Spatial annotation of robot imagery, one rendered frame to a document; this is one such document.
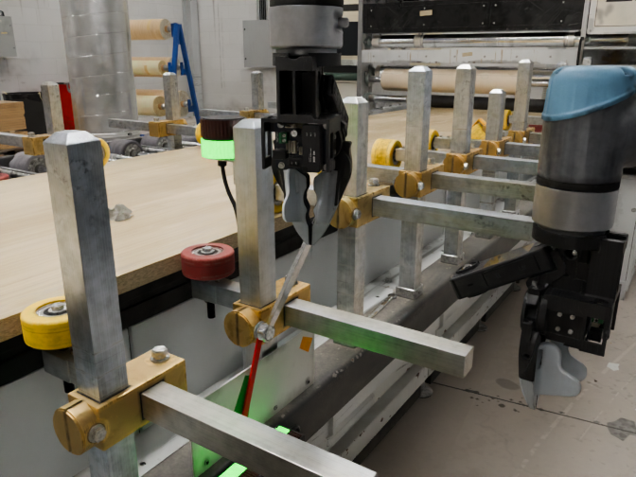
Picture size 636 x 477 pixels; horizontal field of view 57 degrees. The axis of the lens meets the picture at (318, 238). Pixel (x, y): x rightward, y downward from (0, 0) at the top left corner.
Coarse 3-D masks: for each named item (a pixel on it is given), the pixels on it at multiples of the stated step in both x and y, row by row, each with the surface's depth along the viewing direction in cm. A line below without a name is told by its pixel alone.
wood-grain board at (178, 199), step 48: (0, 192) 127; (48, 192) 127; (144, 192) 127; (192, 192) 127; (0, 240) 94; (48, 240) 94; (144, 240) 94; (192, 240) 94; (0, 288) 75; (48, 288) 75; (0, 336) 67
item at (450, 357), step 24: (192, 288) 89; (216, 288) 87; (288, 312) 80; (312, 312) 78; (336, 312) 78; (336, 336) 76; (360, 336) 74; (384, 336) 72; (408, 336) 71; (432, 336) 71; (408, 360) 71; (432, 360) 69; (456, 360) 67
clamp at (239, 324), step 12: (276, 288) 83; (300, 288) 83; (288, 300) 80; (240, 312) 75; (252, 312) 76; (264, 312) 76; (228, 324) 77; (240, 324) 75; (252, 324) 75; (276, 324) 79; (228, 336) 77; (240, 336) 76; (252, 336) 75
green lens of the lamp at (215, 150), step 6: (204, 144) 73; (210, 144) 72; (216, 144) 72; (222, 144) 72; (228, 144) 72; (204, 150) 73; (210, 150) 73; (216, 150) 72; (222, 150) 72; (228, 150) 72; (204, 156) 74; (210, 156) 73; (216, 156) 73; (222, 156) 73; (228, 156) 73
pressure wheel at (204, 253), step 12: (192, 252) 88; (204, 252) 87; (216, 252) 88; (228, 252) 87; (192, 264) 85; (204, 264) 84; (216, 264) 85; (228, 264) 86; (192, 276) 85; (204, 276) 85; (216, 276) 85
